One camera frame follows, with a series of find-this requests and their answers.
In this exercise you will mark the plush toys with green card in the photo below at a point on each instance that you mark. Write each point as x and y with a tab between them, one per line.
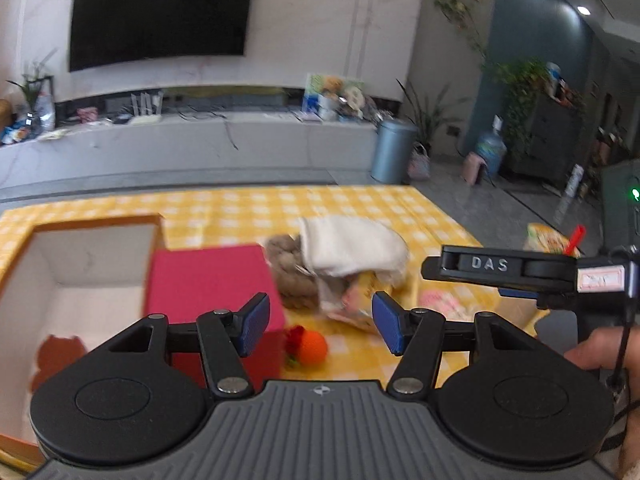
340	97

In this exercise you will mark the white router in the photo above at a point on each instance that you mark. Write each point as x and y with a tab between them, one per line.
147	110

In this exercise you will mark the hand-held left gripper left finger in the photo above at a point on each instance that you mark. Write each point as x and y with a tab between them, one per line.
253	323

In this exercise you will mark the black wall television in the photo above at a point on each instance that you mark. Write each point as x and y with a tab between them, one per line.
160	10

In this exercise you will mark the red soft block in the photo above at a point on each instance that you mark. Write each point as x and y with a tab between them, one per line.
210	280

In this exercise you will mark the blue-grey trash bin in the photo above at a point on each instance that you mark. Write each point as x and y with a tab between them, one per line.
392	152

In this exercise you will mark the brown bear-shaped pad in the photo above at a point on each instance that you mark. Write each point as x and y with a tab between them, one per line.
60	360

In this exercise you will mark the potted plant with thin leaves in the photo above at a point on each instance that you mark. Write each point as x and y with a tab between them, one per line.
32	85

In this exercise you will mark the blue water bottle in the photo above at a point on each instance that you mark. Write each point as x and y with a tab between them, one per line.
491	147

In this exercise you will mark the orange knitted fruit toy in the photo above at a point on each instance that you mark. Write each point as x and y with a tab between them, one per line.
311	347

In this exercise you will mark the person's right hand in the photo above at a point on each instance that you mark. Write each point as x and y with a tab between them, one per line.
607	355

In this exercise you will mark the dark grey cabinet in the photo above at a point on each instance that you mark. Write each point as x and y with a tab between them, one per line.
555	140

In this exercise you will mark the yellow green snack bag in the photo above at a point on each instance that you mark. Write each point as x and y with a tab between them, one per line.
547	240

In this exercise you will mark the pink stool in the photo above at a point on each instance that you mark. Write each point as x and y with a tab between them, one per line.
474	167

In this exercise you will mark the hanging vine plant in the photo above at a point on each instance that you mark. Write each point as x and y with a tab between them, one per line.
460	17

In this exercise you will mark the person's right forearm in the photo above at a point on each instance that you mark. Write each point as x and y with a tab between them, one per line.
632	455

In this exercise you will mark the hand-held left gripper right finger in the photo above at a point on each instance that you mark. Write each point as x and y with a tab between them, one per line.
388	323

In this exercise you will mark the white television console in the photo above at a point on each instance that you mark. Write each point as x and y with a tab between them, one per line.
200	145

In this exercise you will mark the yellow checkered tablecloth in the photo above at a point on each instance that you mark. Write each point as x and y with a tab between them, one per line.
350	205

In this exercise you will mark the pink snack packet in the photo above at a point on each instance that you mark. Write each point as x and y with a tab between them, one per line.
445	305

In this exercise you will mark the pink gift bag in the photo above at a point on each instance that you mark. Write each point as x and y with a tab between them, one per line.
420	162

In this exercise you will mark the orange and white cardboard box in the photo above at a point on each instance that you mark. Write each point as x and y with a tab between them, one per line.
85	280

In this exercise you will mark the tall potted grass plant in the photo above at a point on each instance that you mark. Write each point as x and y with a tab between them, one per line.
425	110

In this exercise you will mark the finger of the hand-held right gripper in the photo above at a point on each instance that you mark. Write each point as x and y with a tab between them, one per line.
490	264

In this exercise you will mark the white cloth mitt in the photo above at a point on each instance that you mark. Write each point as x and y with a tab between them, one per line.
350	245

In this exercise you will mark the leafy plant on cabinet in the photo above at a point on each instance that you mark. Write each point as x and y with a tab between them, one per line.
520	90

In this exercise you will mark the yellow snack packet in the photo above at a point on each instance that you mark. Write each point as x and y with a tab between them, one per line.
357	297

